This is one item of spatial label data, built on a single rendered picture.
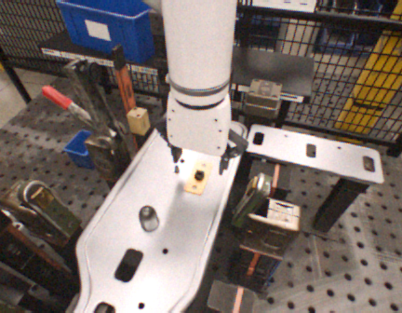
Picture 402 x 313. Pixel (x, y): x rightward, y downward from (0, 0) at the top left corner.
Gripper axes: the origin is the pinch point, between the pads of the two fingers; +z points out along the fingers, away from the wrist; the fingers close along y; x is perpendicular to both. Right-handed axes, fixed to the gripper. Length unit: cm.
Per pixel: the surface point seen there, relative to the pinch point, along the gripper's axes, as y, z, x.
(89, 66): -18.0, -16.6, -0.8
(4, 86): -247, 105, 115
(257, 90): 6.2, -0.8, 25.7
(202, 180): 0.8, 4.8, -0.8
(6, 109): -215, 105, 87
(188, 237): 2.4, 5.2, -12.9
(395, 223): 55, 35, 24
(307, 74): 18.1, 2.1, 43.4
